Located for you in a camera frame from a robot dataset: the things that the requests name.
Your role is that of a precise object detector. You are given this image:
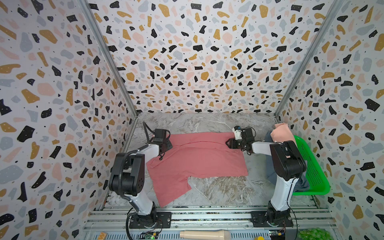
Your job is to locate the red pink t-shirt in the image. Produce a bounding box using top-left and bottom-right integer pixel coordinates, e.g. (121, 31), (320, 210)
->
(147, 132), (248, 207)

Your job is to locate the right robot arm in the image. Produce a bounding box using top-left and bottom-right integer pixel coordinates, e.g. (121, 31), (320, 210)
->
(226, 126), (307, 228)

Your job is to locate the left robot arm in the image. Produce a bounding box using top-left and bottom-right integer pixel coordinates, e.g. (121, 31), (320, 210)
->
(108, 124), (173, 228)

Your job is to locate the light peach t-shirt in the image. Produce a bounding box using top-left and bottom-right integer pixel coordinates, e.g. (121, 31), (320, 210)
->
(270, 123), (297, 145)

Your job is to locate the grey blue t-shirt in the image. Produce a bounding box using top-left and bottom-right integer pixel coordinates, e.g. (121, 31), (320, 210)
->
(264, 130), (310, 193)

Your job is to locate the green plastic laundry basket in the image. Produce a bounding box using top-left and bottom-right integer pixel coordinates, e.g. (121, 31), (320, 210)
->
(293, 136), (330, 196)

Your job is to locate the left electronics board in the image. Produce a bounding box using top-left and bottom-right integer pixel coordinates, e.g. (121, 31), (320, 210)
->
(138, 231), (160, 240)

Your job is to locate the electronics board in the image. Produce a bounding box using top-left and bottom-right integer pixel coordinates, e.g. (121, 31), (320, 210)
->
(138, 231), (160, 240)
(269, 230), (286, 240)

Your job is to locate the right electronics board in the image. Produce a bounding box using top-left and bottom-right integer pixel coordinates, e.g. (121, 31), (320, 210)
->
(269, 230), (286, 240)

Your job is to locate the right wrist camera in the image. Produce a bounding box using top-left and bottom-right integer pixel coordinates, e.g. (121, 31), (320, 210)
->
(233, 126), (243, 140)

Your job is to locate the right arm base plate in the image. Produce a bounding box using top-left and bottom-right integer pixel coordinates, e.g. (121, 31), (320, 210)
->
(251, 209), (294, 228)

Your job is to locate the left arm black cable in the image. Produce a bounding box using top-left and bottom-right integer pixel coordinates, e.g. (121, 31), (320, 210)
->
(125, 121), (172, 240)

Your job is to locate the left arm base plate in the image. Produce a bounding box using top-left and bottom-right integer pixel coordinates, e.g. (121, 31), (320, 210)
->
(129, 212), (172, 230)

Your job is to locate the beige cylindrical handle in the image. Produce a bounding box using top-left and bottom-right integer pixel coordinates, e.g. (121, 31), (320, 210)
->
(180, 230), (231, 240)

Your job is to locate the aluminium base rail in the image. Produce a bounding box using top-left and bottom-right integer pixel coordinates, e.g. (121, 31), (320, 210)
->
(80, 206), (342, 240)

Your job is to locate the right aluminium corner post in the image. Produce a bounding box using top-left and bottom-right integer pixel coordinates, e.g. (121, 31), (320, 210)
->
(274, 0), (343, 123)

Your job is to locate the aluminium corner post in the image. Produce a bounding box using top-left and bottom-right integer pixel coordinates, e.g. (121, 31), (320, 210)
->
(274, 0), (343, 123)
(78, 0), (138, 119)

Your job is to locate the left aluminium corner post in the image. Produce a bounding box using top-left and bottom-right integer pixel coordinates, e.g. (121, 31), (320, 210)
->
(78, 0), (138, 119)

